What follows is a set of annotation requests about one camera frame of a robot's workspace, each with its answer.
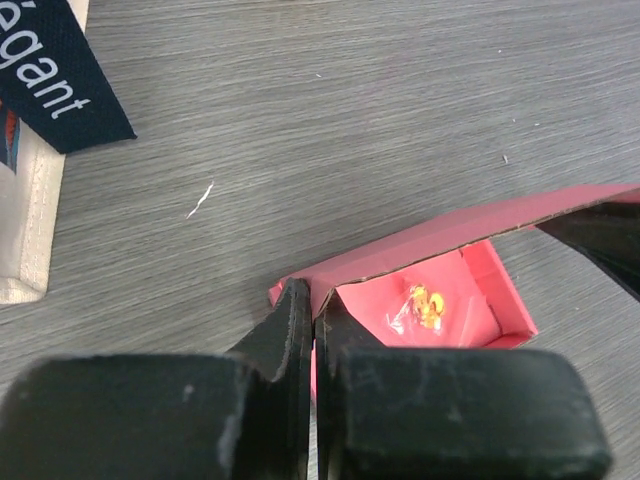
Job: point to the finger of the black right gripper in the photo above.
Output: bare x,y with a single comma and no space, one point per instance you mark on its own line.
606,234

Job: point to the beige canvas tote bag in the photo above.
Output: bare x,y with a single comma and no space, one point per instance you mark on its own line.
55,100

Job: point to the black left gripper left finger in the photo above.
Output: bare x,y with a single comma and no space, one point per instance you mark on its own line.
242,414

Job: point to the pink paper box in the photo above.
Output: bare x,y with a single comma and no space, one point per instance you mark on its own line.
454,252

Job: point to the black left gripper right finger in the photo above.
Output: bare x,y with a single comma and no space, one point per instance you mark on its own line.
443,413

